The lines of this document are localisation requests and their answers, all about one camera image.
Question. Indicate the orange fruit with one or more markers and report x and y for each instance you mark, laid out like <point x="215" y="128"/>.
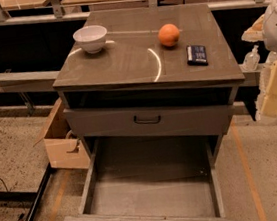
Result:
<point x="168" y="35"/>

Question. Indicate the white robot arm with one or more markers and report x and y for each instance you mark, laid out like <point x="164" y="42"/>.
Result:
<point x="265" y="29"/>

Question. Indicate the closed upper grey drawer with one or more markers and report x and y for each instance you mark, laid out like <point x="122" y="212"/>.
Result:
<point x="158" y="121"/>

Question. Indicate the grey drawer cabinet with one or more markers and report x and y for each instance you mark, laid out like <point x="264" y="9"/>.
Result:
<point x="134" y="69"/>

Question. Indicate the open bottom grey drawer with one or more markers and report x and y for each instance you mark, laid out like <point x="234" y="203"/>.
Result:
<point x="151" y="179"/>

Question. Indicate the clear sanitizer bottle left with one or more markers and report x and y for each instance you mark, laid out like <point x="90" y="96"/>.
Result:
<point x="251" y="60"/>

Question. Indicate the clear sanitizer bottle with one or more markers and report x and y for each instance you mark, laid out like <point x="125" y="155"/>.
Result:
<point x="272" y="57"/>
<point x="251" y="60"/>

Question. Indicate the clear sanitizer bottle right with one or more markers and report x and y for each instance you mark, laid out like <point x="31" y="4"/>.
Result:
<point x="272" y="57"/>

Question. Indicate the dark blue snack packet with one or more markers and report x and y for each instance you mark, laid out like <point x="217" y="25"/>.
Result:
<point x="196" y="55"/>

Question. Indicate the white ceramic bowl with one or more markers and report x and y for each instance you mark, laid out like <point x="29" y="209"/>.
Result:
<point x="91" y="38"/>

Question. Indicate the cardboard box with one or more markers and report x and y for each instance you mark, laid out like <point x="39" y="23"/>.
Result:
<point x="63" y="148"/>

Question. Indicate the black metal floor bar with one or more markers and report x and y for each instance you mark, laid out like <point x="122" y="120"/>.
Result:
<point x="38" y="195"/>

